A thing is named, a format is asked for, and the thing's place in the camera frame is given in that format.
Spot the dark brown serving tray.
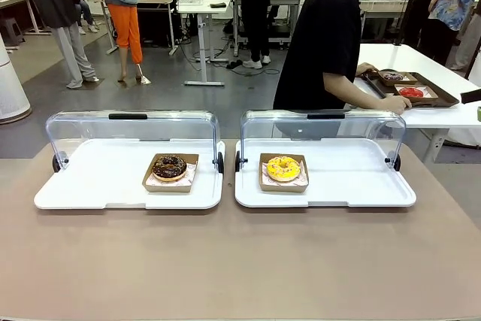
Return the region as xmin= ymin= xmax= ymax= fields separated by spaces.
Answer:
xmin=360 ymin=70 xmax=461 ymax=111

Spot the person in orange trousers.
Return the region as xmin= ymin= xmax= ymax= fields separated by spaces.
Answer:
xmin=89 ymin=0 xmax=153 ymax=85

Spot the grey background workbench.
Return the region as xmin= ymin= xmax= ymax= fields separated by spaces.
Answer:
xmin=358 ymin=0 xmax=409 ymax=42

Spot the grey plastic stool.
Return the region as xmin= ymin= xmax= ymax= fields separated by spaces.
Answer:
xmin=0 ymin=17 xmax=26 ymax=47

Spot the yellow glazed donut in box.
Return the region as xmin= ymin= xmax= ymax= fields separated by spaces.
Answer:
xmin=258 ymin=153 xmax=310 ymax=193

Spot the white standing desk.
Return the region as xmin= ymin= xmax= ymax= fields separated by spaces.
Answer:
xmin=176 ymin=0 xmax=232 ymax=87

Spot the red glazed donut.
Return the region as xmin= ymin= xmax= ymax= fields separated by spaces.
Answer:
xmin=393 ymin=83 xmax=440 ymax=104
xmin=398 ymin=86 xmax=425 ymax=98

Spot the chocolate sprinkle donut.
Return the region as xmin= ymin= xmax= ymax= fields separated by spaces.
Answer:
xmin=151 ymin=154 xmax=188 ymax=182

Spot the printed white paper liner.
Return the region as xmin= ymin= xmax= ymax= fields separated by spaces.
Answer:
xmin=261 ymin=161 xmax=307 ymax=186
xmin=145 ymin=162 xmax=198 ymax=186

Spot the large white table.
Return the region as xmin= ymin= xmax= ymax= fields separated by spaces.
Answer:
xmin=343 ymin=42 xmax=481 ymax=166

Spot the person's right hand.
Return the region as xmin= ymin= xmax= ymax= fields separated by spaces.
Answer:
xmin=386 ymin=95 xmax=413 ymax=112

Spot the seated person in jeans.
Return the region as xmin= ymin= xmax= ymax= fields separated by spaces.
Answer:
xmin=74 ymin=0 xmax=101 ymax=35

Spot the clear plastic tray lid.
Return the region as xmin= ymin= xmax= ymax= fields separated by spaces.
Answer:
xmin=44 ymin=109 xmax=221 ymax=171
xmin=239 ymin=109 xmax=407 ymax=171

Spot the person in dark clothes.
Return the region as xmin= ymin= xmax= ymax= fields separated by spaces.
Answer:
xmin=402 ymin=0 xmax=440 ymax=50

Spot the person in black shirt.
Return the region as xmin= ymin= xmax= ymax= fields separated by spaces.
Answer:
xmin=273 ymin=0 xmax=401 ymax=140

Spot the chocolate donut in box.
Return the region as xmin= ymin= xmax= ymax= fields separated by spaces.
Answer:
xmin=141 ymin=153 xmax=200 ymax=193

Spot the person's right forearm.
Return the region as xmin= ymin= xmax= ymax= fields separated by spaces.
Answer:
xmin=322 ymin=71 xmax=395 ymax=111

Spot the person's left hand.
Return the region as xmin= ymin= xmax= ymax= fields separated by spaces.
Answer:
xmin=355 ymin=62 xmax=380 ymax=77

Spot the white display tray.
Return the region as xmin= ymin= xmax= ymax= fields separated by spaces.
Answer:
xmin=234 ymin=138 xmax=418 ymax=209
xmin=33 ymin=138 xmax=226 ymax=211

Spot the white air purifier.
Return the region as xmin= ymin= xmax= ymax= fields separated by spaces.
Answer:
xmin=0 ymin=33 xmax=32 ymax=125

